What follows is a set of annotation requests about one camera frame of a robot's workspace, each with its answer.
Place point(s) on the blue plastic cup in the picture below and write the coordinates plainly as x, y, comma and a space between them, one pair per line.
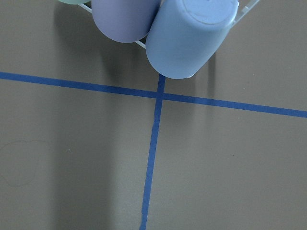
186, 33

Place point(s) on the purple plastic cup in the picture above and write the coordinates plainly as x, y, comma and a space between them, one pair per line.
124, 21

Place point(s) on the green plastic cup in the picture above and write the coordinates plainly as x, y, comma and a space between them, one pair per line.
75, 2

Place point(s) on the white wire cup rack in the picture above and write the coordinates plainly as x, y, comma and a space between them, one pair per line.
239, 16

